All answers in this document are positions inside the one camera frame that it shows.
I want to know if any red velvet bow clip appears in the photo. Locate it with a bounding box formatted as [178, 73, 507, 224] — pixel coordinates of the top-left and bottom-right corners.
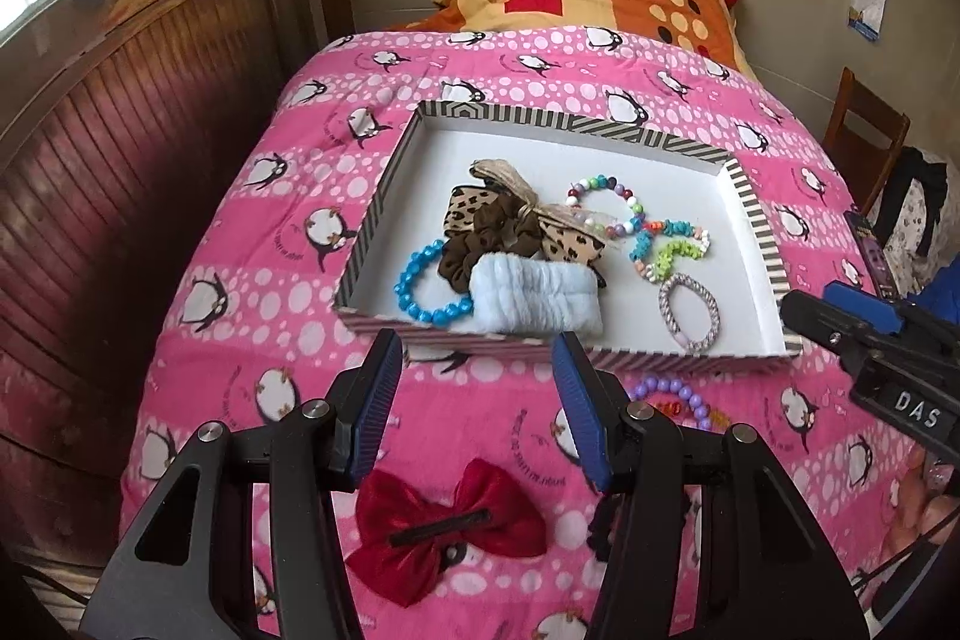
[345, 458, 548, 608]

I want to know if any orange translucent bead bracelet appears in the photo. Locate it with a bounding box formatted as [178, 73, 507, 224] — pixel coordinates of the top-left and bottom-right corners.
[650, 398, 734, 434]

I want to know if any black scrunchie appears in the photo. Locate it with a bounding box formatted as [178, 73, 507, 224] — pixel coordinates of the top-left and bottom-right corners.
[586, 494, 623, 564]

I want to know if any blue bead bracelet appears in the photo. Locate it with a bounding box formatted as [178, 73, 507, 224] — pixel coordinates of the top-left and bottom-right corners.
[392, 237, 475, 328]

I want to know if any purple bead bracelet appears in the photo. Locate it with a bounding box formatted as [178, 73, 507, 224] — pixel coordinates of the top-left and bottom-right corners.
[628, 373, 715, 434]

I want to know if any silver rhinestone bracelet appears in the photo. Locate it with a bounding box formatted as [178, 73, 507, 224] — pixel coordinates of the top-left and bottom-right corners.
[657, 271, 724, 356]

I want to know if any light blue fuzzy band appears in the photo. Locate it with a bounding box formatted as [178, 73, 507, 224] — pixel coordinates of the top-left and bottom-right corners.
[470, 253, 604, 336]

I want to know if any colourful flower bead bracelet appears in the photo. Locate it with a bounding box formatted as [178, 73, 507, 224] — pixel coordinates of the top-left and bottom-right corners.
[628, 219, 713, 284]

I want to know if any brown scrunchie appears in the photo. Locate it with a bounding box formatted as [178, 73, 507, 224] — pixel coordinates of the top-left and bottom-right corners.
[438, 193, 544, 294]

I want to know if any multicolour round bead bracelet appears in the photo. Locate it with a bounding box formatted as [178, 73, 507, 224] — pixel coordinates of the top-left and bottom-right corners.
[563, 173, 650, 241]

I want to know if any leopard print ribbon bow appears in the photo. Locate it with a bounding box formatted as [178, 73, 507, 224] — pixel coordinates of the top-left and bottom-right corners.
[438, 159, 605, 283]

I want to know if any smartphone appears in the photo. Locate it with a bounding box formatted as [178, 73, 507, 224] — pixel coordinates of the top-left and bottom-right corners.
[844, 209, 900, 301]

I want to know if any black garment on chair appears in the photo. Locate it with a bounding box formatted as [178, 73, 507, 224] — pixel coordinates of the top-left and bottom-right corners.
[872, 144, 952, 259]

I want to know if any wooden chair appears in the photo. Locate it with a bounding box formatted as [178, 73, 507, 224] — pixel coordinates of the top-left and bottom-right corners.
[822, 67, 911, 214]

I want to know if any striped cardboard box tray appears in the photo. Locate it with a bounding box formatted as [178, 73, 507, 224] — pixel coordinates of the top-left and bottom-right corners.
[334, 101, 802, 372]

